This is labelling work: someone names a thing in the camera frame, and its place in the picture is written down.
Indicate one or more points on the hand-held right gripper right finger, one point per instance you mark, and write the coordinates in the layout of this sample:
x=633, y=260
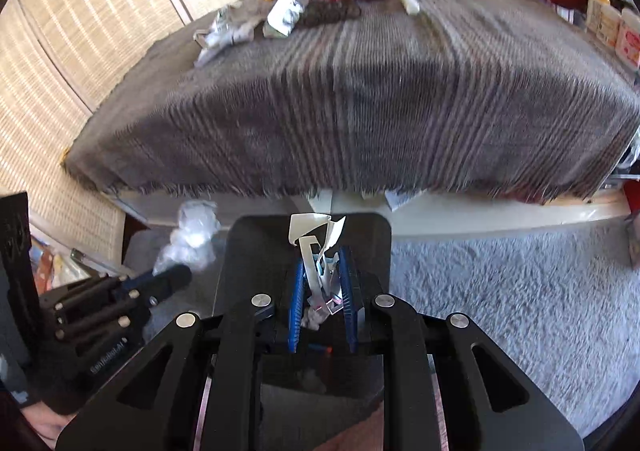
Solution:
x=351, y=303

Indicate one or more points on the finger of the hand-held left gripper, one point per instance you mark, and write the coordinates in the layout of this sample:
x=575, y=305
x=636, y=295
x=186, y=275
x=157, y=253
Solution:
x=100, y=321
x=170, y=277

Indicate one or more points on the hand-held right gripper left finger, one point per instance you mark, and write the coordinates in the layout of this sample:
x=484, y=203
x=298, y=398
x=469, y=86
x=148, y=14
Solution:
x=297, y=303

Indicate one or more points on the black square trash bin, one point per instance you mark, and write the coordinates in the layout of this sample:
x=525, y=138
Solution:
x=365, y=256

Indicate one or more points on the white paper scrap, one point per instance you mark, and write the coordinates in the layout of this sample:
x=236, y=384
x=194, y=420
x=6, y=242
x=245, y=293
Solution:
x=312, y=231

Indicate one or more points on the clear plastic wrapper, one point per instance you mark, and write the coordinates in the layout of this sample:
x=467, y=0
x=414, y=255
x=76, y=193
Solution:
x=227, y=28

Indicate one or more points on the dark brown wrapper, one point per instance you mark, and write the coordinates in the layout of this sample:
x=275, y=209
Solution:
x=330, y=12

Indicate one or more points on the small white tube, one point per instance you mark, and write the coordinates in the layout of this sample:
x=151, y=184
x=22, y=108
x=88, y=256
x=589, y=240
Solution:
x=410, y=2

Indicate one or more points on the clear crumpled plastic bag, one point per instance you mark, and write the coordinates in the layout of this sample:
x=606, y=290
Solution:
x=192, y=236

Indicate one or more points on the white printed paper sheet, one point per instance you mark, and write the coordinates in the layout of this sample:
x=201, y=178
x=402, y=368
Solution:
x=399, y=201

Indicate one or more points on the grey shaggy rug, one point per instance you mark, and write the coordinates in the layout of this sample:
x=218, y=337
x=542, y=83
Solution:
x=500, y=311

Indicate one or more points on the white low table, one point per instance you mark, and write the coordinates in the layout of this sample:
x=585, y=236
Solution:
x=500, y=217

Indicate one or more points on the grey plaid blanket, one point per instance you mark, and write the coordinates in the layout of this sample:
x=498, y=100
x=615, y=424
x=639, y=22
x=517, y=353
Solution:
x=350, y=106

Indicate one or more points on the woven beige sliding door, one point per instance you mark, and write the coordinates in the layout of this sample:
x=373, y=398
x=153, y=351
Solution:
x=100, y=11

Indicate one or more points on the cream plastic jar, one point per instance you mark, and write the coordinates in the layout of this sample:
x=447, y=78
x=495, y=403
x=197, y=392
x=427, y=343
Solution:
x=602, y=18

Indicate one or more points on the white jar pink label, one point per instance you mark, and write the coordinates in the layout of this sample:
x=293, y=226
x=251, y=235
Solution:
x=629, y=38

